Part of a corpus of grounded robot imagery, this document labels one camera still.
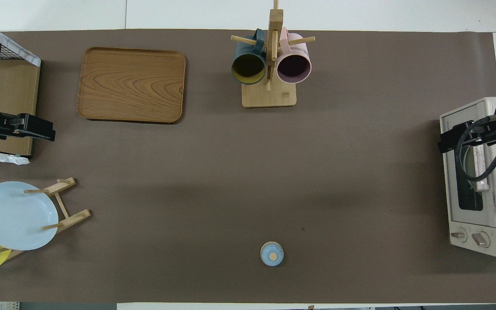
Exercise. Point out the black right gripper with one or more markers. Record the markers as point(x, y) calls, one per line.
point(480, 131)

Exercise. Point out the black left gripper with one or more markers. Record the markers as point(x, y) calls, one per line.
point(15, 127)

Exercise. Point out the glass oven door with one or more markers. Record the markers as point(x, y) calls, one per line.
point(452, 185)

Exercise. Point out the beige oven knob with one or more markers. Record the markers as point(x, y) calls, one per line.
point(481, 239)
point(459, 235)

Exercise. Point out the wooden shelf box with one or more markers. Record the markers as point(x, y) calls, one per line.
point(24, 55)

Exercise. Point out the light blue plate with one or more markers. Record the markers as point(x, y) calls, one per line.
point(15, 215)

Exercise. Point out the wooden plate rack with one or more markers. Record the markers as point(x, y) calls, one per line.
point(73, 217)

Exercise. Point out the wooden tray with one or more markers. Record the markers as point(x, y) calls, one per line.
point(131, 86)

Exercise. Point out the pink mug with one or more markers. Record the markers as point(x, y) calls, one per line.
point(293, 66)

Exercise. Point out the wooden mug tree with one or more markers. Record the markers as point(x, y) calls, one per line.
point(269, 97)

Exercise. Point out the brown table mat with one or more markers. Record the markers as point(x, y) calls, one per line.
point(230, 193)

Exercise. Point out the dark blue mug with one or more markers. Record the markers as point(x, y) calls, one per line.
point(248, 69)

